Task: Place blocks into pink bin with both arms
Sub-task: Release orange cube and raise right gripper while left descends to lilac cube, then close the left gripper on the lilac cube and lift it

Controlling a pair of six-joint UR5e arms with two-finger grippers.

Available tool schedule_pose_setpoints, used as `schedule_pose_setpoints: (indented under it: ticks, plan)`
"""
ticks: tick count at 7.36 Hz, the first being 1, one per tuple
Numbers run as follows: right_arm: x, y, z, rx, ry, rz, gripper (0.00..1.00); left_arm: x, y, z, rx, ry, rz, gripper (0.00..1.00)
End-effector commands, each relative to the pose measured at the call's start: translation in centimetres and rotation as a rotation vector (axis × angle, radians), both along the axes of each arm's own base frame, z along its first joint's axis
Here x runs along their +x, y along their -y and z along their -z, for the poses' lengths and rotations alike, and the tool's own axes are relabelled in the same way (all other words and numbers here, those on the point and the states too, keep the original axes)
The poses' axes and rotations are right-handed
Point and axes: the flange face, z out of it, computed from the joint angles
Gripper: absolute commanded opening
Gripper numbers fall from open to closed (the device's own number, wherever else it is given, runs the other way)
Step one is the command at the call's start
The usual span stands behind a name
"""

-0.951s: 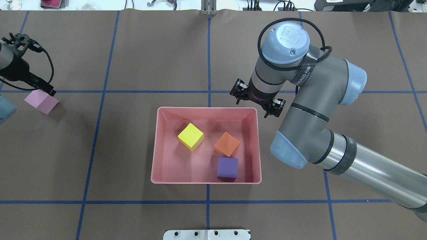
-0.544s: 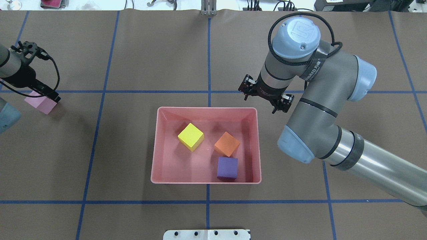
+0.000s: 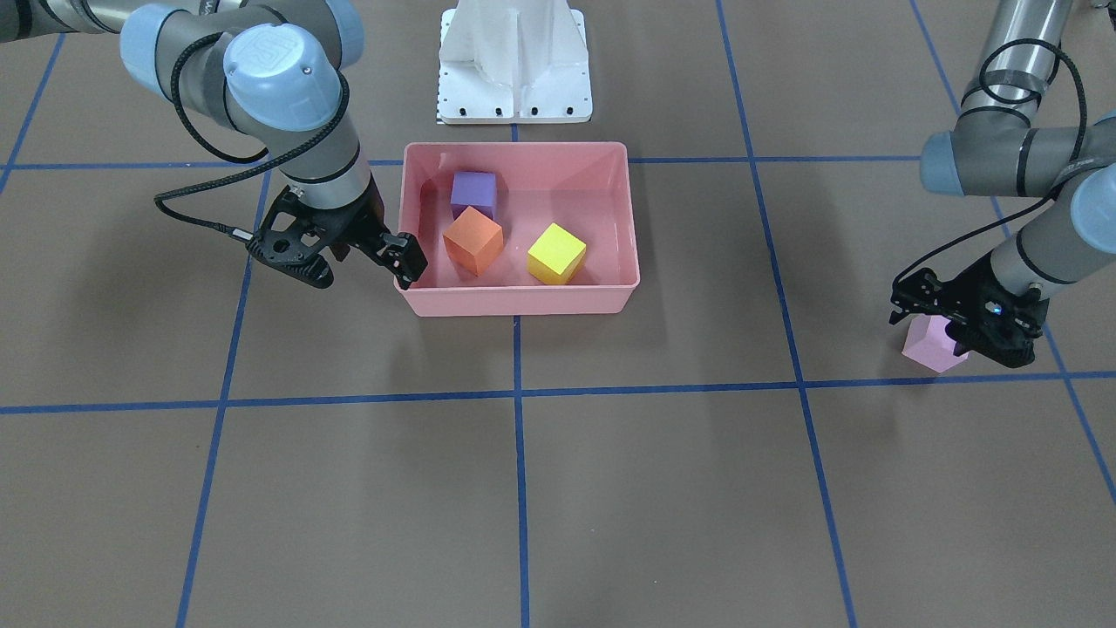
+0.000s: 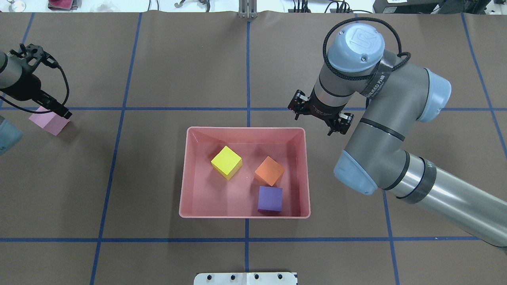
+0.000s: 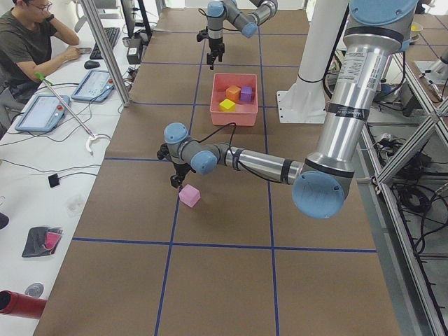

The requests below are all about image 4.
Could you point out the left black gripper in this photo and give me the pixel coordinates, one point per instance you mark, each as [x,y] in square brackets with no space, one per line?
[24,87]

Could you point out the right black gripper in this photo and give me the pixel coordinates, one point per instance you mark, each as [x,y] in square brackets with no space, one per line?
[321,110]

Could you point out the pink foam block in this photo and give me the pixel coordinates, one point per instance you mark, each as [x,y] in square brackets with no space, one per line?
[50,122]

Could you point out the orange foam block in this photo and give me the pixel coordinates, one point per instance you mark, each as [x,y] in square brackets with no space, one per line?
[269,171]

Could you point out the purple foam block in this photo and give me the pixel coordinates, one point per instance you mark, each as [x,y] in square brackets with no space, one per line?
[270,199]

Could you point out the yellow foam block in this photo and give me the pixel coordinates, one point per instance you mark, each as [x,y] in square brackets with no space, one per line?
[227,162]

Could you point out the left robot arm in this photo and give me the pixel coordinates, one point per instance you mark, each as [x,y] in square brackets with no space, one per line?
[9,66]

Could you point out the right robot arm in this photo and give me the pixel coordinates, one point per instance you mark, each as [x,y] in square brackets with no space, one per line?
[365,56]

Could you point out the pink plastic bin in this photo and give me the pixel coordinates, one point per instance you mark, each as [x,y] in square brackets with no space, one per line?
[207,194]

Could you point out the grey and pink cloth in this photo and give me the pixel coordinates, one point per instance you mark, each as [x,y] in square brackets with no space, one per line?
[64,5]

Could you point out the black power box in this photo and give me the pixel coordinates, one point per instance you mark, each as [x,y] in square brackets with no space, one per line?
[404,6]

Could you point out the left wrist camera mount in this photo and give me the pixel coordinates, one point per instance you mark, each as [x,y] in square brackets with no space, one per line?
[29,57]

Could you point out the aluminium frame post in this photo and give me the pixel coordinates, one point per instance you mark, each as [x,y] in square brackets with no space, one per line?
[247,9]

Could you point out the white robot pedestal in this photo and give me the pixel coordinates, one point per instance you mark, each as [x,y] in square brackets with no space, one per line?
[247,278]

